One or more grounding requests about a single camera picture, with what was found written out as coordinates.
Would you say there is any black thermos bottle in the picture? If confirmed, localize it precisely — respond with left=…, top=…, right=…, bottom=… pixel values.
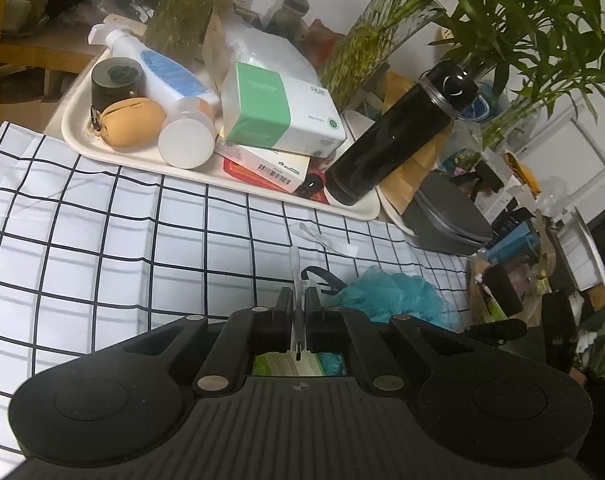
left=325, top=60, right=478, bottom=206

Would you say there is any teal bath loofah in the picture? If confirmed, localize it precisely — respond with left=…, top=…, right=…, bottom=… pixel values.
left=322, top=266, right=463, bottom=333

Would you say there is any white red medicine box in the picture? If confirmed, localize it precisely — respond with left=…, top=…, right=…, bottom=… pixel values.
left=214, top=136, right=310, bottom=193

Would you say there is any orange egg-shaped pouch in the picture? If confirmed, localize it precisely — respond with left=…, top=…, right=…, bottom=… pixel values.
left=94, top=98, right=166, bottom=150

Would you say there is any glass vase with bamboo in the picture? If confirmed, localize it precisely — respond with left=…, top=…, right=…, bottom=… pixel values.
left=319, top=0, right=445, bottom=110
left=144, top=0, right=216, bottom=67

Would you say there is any dark grey zip case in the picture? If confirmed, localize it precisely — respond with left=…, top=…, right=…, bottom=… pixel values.
left=401, top=171, right=493, bottom=256

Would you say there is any green white tissue box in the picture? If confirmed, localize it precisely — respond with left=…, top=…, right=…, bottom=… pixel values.
left=221, top=63, right=346, bottom=158

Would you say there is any black sponge block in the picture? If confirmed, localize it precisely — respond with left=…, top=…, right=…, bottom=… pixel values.
left=483, top=264, right=523, bottom=318

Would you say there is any left glass vase with bamboo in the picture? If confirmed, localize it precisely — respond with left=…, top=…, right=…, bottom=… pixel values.
left=144, top=0, right=216, bottom=67

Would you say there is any white cap pill bottle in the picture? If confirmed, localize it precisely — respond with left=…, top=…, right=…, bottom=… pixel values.
left=157, top=96, right=217, bottom=169

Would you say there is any white blue spray bottle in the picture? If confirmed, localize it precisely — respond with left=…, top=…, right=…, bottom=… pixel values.
left=88, top=24, right=220, bottom=113

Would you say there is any black tape roll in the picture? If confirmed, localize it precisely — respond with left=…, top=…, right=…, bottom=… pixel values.
left=91, top=58, right=144, bottom=113

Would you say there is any green wet wipes pack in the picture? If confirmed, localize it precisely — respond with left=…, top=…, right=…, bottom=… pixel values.
left=252, top=350, right=324, bottom=377

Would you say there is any middle glass vase with bamboo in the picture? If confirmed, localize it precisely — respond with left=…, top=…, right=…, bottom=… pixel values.
left=319, top=0, right=445, bottom=110

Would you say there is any white plastic tray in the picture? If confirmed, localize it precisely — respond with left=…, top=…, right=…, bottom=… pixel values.
left=60, top=49, right=382, bottom=221

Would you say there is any white black checkered tablecloth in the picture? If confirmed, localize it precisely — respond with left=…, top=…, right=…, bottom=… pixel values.
left=0, top=124, right=471, bottom=478

